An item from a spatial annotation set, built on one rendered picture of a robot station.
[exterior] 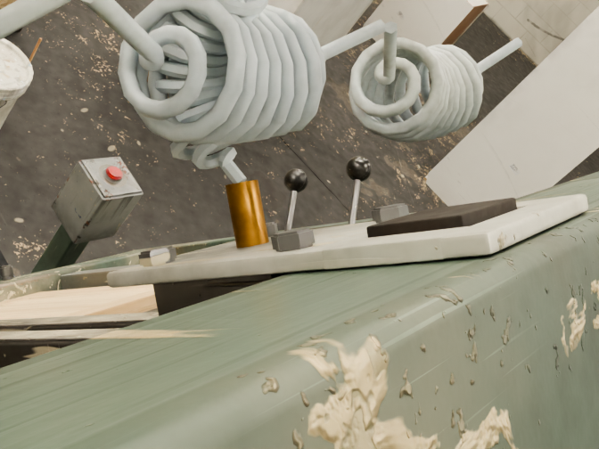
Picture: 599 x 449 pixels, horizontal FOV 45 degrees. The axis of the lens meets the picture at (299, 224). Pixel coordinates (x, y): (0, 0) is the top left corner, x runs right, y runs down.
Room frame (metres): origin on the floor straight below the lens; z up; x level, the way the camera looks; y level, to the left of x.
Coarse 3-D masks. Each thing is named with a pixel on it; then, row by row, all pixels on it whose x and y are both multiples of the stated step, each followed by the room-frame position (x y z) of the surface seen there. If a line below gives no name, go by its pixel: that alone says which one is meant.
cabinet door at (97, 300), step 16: (96, 288) 0.88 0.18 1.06; (112, 288) 0.85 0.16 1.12; (128, 288) 0.83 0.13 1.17; (144, 288) 0.81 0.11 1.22; (0, 304) 0.82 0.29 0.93; (16, 304) 0.82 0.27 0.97; (32, 304) 0.79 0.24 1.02; (48, 304) 0.77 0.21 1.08; (64, 304) 0.75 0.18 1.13; (80, 304) 0.73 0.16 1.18; (96, 304) 0.72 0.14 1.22; (112, 304) 0.68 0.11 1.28; (128, 304) 0.68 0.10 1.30; (144, 304) 0.70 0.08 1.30
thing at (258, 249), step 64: (256, 0) 0.29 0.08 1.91; (256, 192) 0.28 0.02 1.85; (192, 256) 0.26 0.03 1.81; (256, 256) 0.22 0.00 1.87; (320, 256) 0.21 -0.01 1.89; (384, 256) 0.21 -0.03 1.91; (448, 256) 0.20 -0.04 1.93; (0, 320) 0.34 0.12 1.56; (64, 320) 0.32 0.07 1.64; (128, 320) 0.30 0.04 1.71
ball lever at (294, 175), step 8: (296, 168) 0.98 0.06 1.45; (288, 176) 0.97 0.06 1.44; (296, 176) 0.97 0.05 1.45; (304, 176) 0.98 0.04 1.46; (288, 184) 0.96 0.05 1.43; (296, 184) 0.96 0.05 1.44; (304, 184) 0.97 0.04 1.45; (296, 192) 0.96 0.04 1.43; (288, 208) 0.94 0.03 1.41; (288, 216) 0.93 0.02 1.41; (288, 224) 0.92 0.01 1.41
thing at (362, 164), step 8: (352, 160) 0.95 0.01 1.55; (360, 160) 0.95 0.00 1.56; (368, 160) 0.96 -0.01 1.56; (352, 168) 0.94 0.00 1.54; (360, 168) 0.94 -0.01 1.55; (368, 168) 0.95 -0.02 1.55; (352, 176) 0.94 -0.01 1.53; (360, 176) 0.94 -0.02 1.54; (368, 176) 0.95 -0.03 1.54; (352, 192) 0.93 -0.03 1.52; (352, 200) 0.92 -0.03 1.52; (352, 208) 0.91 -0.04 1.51; (352, 216) 0.90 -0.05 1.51
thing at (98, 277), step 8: (80, 272) 1.00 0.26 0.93; (88, 272) 0.98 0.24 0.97; (96, 272) 0.96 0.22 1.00; (104, 272) 0.96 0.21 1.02; (64, 280) 0.98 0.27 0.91; (72, 280) 0.97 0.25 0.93; (80, 280) 0.97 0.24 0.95; (88, 280) 0.96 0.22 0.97; (96, 280) 0.96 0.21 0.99; (104, 280) 0.95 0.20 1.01; (64, 288) 0.97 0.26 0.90; (72, 288) 0.97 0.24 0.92; (80, 288) 0.96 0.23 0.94
